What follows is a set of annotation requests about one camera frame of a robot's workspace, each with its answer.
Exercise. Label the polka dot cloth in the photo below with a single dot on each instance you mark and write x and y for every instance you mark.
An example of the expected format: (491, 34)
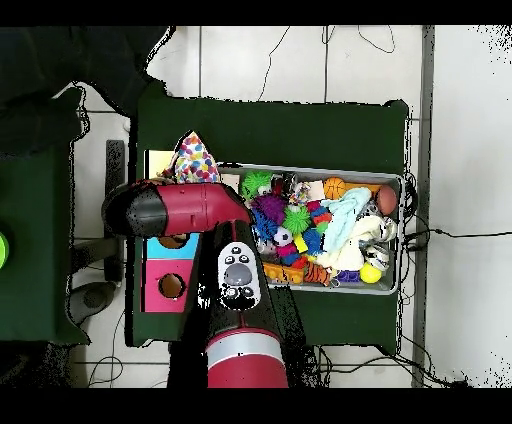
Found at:
(196, 160)

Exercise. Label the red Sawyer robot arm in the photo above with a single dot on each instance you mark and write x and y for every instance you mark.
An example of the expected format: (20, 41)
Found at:
(192, 210)

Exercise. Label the shallow mesh toy bin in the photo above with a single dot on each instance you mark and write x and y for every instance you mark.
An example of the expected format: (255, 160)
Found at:
(360, 286)

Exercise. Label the wooden box with three holes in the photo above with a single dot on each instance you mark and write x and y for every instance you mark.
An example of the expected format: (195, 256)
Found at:
(160, 304)

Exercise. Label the purple spiky ball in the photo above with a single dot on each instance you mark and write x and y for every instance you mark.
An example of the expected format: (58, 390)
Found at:
(271, 206)

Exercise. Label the small soccer ball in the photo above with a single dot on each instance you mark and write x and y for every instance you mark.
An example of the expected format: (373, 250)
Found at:
(282, 236)

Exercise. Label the orange toy basketball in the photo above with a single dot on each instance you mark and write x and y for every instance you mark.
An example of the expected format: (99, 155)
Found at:
(334, 188)

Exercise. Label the dark green tablecloth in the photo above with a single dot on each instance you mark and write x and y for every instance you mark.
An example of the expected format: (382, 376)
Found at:
(280, 128)

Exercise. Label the light blue cloth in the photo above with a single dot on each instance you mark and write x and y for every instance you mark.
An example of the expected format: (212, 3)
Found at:
(344, 218)

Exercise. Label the cream knitted cloth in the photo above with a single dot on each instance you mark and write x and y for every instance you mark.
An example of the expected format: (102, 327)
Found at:
(356, 248)

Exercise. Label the yellow tennis ball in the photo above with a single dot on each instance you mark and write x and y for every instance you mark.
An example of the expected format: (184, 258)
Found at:
(370, 273)

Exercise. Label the brown toy football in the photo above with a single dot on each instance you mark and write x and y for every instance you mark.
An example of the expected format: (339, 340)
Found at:
(386, 200)

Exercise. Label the black upright bar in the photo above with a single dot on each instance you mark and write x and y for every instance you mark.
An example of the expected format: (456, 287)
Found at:
(115, 160)

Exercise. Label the grey floor base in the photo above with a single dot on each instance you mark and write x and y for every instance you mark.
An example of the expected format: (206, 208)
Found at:
(94, 300)

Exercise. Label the green cloth side table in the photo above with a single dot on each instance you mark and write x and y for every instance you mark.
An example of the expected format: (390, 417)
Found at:
(32, 240)

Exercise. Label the person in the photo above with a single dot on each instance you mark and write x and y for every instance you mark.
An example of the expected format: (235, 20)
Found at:
(80, 60)

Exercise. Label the green disc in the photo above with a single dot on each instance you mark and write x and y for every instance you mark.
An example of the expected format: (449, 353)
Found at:
(2, 250)

